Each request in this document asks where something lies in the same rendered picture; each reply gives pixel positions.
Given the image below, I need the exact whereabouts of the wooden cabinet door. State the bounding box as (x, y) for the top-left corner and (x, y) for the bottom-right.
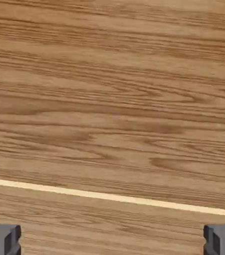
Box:
(0, 182), (225, 255)
(0, 0), (225, 212)

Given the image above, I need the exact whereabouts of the light wooden cabinet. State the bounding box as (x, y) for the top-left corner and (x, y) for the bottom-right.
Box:
(0, 176), (225, 218)

